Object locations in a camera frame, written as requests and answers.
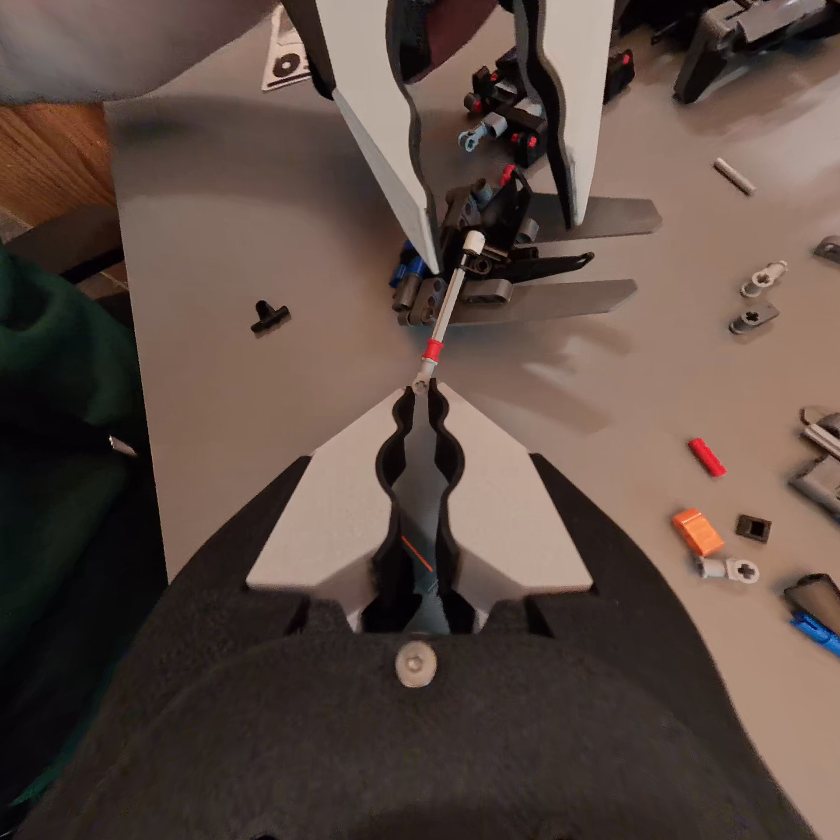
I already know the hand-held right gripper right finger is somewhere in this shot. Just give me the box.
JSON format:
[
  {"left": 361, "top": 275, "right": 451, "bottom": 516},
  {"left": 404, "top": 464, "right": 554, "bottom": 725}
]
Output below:
[{"left": 427, "top": 382, "right": 593, "bottom": 634}]

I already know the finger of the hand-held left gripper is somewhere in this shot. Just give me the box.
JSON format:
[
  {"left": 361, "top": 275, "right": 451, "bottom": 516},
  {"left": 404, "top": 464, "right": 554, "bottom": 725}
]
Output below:
[
  {"left": 512, "top": 0, "right": 616, "bottom": 231},
  {"left": 315, "top": 0, "right": 442, "bottom": 275}
]

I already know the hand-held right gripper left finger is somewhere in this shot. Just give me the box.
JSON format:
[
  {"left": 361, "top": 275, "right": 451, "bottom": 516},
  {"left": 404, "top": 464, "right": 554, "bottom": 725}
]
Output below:
[{"left": 246, "top": 386, "right": 422, "bottom": 634}]

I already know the metal axle with red bush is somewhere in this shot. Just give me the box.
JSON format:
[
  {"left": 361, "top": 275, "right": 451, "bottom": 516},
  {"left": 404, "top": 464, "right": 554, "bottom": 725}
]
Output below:
[{"left": 412, "top": 262, "right": 468, "bottom": 395}]

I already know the grey black lego subassembly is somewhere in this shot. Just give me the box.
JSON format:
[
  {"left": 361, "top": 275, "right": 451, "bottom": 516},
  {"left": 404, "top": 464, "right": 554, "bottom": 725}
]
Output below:
[{"left": 390, "top": 167, "right": 664, "bottom": 329}]

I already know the person's left forearm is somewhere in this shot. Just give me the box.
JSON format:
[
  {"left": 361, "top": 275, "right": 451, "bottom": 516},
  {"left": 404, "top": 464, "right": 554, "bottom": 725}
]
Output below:
[{"left": 0, "top": 0, "right": 283, "bottom": 106}]

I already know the lego sticker sheet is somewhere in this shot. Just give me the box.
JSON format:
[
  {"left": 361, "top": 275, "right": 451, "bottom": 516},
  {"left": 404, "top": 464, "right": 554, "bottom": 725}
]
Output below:
[{"left": 261, "top": 7, "right": 312, "bottom": 91}]

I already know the black grey lego module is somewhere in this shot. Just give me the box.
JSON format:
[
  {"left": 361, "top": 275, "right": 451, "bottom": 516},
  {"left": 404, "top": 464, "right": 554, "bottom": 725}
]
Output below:
[{"left": 458, "top": 46, "right": 636, "bottom": 168}]

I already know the partly built lego car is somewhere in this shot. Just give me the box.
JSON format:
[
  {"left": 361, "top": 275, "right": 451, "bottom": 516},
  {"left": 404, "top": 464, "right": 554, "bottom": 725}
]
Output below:
[{"left": 617, "top": 0, "right": 840, "bottom": 105}]

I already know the light grey lego axle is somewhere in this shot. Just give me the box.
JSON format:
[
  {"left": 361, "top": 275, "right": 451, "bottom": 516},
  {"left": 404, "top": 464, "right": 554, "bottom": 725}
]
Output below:
[{"left": 713, "top": 157, "right": 757, "bottom": 196}]

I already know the orange lego piece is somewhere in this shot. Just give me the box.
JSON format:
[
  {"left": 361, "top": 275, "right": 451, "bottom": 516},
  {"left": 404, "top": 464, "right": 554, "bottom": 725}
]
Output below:
[{"left": 671, "top": 508, "right": 726, "bottom": 557}]

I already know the small light grey lego connector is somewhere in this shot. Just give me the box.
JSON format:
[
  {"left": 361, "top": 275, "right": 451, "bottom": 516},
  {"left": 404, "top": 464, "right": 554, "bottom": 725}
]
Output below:
[{"left": 690, "top": 554, "right": 761, "bottom": 585}]

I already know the black T-shaped lego pin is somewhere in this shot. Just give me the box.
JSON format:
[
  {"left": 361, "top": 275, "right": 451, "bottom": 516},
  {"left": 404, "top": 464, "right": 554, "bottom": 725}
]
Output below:
[{"left": 251, "top": 300, "right": 291, "bottom": 336}]

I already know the light grey lego axle connector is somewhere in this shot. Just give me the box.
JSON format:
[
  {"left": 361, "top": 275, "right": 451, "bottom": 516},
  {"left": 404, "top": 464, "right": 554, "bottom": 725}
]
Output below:
[{"left": 739, "top": 260, "right": 790, "bottom": 299}]

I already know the dark grey lego axle connector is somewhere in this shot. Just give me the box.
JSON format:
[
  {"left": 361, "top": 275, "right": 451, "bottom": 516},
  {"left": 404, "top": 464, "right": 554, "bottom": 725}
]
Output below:
[{"left": 728, "top": 302, "right": 782, "bottom": 336}]

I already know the black curved lego panel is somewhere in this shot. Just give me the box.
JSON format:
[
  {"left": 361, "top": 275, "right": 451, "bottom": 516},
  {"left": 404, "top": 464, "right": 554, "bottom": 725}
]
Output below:
[{"left": 784, "top": 574, "right": 840, "bottom": 634}]

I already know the blue lego piece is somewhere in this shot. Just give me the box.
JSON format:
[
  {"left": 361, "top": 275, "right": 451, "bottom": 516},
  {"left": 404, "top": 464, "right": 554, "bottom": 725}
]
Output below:
[{"left": 791, "top": 613, "right": 840, "bottom": 657}]

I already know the person's left hand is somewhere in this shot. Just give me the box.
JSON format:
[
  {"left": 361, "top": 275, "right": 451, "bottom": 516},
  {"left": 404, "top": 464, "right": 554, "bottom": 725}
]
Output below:
[{"left": 427, "top": 0, "right": 503, "bottom": 67}]

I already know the dark tile with orange stripe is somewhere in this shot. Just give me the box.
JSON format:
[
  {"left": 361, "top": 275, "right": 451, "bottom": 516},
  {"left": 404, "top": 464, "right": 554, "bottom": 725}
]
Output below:
[{"left": 394, "top": 518, "right": 441, "bottom": 634}]

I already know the red pin piece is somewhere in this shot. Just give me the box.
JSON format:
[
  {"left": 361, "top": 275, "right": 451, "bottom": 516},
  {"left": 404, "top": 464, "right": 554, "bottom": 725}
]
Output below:
[{"left": 687, "top": 437, "right": 728, "bottom": 478}]

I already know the wooden beam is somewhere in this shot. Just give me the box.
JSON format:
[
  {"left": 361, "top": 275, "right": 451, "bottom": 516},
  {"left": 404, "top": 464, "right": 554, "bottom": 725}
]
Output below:
[{"left": 0, "top": 101, "right": 116, "bottom": 227}]

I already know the person's green shirt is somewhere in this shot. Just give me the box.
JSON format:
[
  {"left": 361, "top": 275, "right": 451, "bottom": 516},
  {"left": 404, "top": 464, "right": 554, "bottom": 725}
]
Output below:
[{"left": 0, "top": 243, "right": 168, "bottom": 808}]

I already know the black drawstring cord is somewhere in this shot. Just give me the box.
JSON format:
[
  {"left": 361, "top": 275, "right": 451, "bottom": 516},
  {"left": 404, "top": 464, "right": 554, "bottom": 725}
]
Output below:
[{"left": 0, "top": 427, "right": 139, "bottom": 460}]

